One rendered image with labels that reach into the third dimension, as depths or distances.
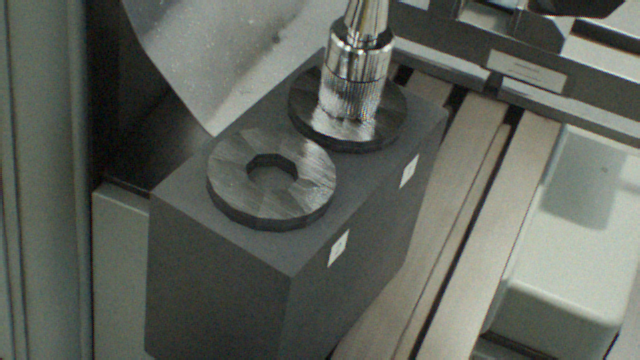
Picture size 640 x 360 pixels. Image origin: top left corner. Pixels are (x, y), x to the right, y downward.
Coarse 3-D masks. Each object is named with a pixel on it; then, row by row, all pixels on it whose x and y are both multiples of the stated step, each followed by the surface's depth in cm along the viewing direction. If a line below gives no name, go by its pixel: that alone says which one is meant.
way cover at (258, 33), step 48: (144, 0) 108; (192, 0) 115; (240, 0) 121; (288, 0) 128; (336, 0) 133; (144, 48) 108; (192, 48) 113; (240, 48) 119; (288, 48) 124; (192, 96) 111; (240, 96) 117
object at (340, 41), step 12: (336, 24) 75; (336, 36) 74; (348, 36) 75; (384, 36) 75; (336, 48) 74; (348, 48) 74; (360, 48) 74; (372, 48) 74; (384, 48) 74; (360, 60) 74; (372, 60) 74
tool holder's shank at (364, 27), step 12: (360, 0) 72; (372, 0) 72; (384, 0) 72; (348, 12) 73; (360, 12) 73; (372, 12) 72; (384, 12) 73; (348, 24) 74; (360, 24) 73; (372, 24) 73; (384, 24) 74; (360, 36) 74; (372, 36) 74
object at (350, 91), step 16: (336, 64) 75; (352, 64) 74; (368, 64) 74; (384, 64) 75; (320, 80) 78; (336, 80) 76; (352, 80) 75; (368, 80) 76; (384, 80) 77; (320, 96) 79; (336, 96) 77; (352, 96) 76; (368, 96) 77; (336, 112) 78; (352, 112) 78; (368, 112) 78
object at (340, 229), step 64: (320, 64) 82; (256, 128) 76; (320, 128) 77; (384, 128) 78; (192, 192) 73; (256, 192) 72; (320, 192) 73; (384, 192) 78; (192, 256) 74; (256, 256) 70; (320, 256) 72; (384, 256) 87; (192, 320) 78; (256, 320) 74; (320, 320) 80
